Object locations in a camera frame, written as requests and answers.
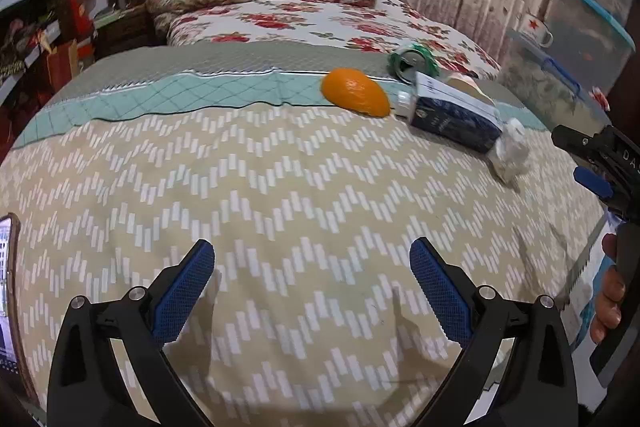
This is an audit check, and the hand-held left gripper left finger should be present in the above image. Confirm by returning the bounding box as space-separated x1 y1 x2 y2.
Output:
47 238 217 427

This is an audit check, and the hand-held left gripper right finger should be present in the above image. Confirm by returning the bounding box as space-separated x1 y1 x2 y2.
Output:
409 236 580 427

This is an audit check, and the crushed green can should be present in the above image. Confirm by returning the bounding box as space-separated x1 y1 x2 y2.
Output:
387 46 442 86

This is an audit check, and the white pink paper cup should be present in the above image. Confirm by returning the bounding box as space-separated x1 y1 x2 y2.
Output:
444 74 494 108

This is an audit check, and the dark wooden nightstand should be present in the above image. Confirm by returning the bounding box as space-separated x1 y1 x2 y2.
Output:
94 4 157 58

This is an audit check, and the beige chevron quilted blanket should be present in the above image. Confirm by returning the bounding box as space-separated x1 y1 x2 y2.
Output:
0 41 610 427

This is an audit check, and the dark blue white carton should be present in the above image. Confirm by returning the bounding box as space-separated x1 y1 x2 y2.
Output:
407 72 504 154

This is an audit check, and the person's right hand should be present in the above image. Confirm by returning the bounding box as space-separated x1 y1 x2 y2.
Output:
589 232 627 345

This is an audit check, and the red gift bag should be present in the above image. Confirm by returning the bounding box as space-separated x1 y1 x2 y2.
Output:
46 38 82 84

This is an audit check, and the white enamel mug red star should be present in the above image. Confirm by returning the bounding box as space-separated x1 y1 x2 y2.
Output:
517 12 555 49

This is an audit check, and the orange fruit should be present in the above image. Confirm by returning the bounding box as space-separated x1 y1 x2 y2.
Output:
320 67 391 118

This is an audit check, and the crumpled white tissue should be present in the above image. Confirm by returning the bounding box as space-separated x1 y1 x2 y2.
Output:
486 117 532 184

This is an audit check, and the floral bedsheet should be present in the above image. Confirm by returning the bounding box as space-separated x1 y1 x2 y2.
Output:
154 0 502 81

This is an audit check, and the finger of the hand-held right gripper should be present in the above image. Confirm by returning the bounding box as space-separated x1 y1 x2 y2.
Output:
573 166 627 208
551 124 619 154

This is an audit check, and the smartphone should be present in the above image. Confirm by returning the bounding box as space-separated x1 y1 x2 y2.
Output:
0 214 24 389

